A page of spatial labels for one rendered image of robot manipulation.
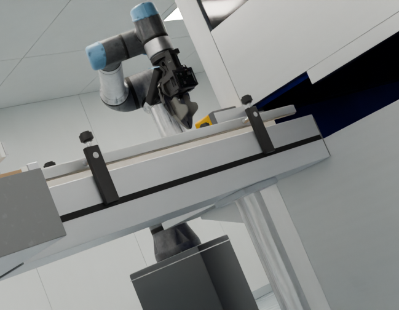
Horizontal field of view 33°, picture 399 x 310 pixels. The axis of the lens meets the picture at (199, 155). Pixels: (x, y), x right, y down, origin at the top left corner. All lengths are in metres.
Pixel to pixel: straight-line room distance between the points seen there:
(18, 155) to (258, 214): 6.11
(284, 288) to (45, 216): 0.59
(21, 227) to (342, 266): 0.82
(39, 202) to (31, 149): 6.56
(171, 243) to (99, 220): 1.08
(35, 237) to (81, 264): 6.42
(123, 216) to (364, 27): 0.57
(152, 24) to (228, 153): 0.75
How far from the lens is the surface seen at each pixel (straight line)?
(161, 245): 2.08
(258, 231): 1.24
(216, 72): 1.54
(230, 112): 1.46
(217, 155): 1.17
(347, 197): 1.37
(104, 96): 2.25
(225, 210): 1.76
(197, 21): 1.57
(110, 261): 7.35
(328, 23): 1.33
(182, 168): 1.12
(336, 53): 1.33
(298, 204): 1.45
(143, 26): 1.87
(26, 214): 0.77
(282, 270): 1.25
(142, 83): 2.30
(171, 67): 1.82
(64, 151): 7.50
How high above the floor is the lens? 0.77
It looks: 8 degrees up
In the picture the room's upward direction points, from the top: 23 degrees counter-clockwise
